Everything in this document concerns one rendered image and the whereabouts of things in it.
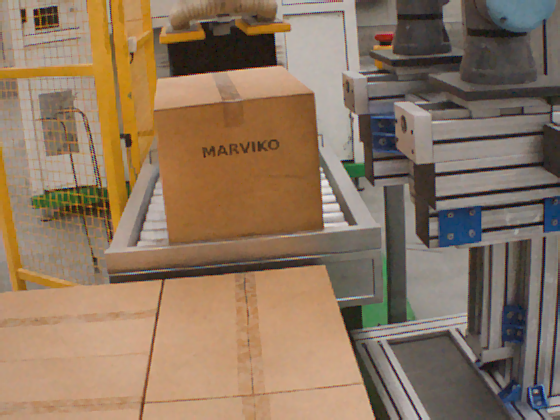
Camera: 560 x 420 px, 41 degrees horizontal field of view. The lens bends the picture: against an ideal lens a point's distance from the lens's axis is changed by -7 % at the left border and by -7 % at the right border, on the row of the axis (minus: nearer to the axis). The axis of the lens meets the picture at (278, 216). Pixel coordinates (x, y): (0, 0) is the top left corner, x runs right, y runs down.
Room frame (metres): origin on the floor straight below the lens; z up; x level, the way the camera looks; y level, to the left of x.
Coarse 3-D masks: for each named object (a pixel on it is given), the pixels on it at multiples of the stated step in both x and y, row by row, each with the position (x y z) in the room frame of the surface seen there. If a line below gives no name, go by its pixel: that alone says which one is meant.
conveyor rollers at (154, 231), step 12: (324, 180) 2.56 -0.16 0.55; (156, 192) 2.61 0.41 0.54; (324, 192) 2.45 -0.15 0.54; (156, 204) 2.44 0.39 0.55; (324, 204) 2.35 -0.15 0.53; (336, 204) 2.28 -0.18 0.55; (156, 216) 2.34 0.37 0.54; (324, 216) 2.18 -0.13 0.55; (336, 216) 2.18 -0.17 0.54; (144, 228) 2.24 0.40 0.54; (156, 228) 2.24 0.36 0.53; (324, 228) 2.09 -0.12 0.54; (144, 240) 2.09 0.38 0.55; (156, 240) 2.09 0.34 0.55; (168, 240) 2.08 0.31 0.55
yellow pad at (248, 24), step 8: (248, 16) 2.02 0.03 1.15; (256, 16) 1.96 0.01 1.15; (240, 24) 1.89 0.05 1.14; (248, 24) 1.80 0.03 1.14; (256, 24) 1.76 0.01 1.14; (264, 24) 1.75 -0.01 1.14; (272, 24) 1.74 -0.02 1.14; (280, 24) 1.74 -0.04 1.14; (288, 24) 1.74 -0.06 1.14; (248, 32) 1.73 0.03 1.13; (256, 32) 1.73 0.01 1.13; (264, 32) 1.73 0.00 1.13; (272, 32) 1.74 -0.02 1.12
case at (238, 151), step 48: (192, 96) 2.04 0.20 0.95; (240, 96) 1.97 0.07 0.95; (288, 96) 1.93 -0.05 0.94; (192, 144) 1.91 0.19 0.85; (240, 144) 1.92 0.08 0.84; (288, 144) 1.93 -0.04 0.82; (192, 192) 1.90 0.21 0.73; (240, 192) 1.92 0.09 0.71; (288, 192) 1.93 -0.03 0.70; (192, 240) 1.90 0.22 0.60
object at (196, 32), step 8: (168, 24) 2.00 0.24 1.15; (192, 24) 1.91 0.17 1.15; (200, 24) 1.96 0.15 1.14; (168, 32) 1.74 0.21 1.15; (176, 32) 1.74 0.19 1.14; (184, 32) 1.73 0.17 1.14; (192, 32) 1.72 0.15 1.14; (200, 32) 1.72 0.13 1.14; (160, 40) 1.71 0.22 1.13; (168, 40) 1.71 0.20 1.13; (176, 40) 1.71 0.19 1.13; (184, 40) 1.72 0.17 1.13; (192, 40) 1.72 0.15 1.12
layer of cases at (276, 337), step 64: (0, 320) 1.61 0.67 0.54; (64, 320) 1.59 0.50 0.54; (128, 320) 1.57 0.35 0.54; (192, 320) 1.55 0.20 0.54; (256, 320) 1.53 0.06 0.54; (320, 320) 1.50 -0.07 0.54; (0, 384) 1.29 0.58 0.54; (64, 384) 1.29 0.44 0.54; (128, 384) 1.28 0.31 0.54; (192, 384) 1.27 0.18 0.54; (256, 384) 1.25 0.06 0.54; (320, 384) 1.23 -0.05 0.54
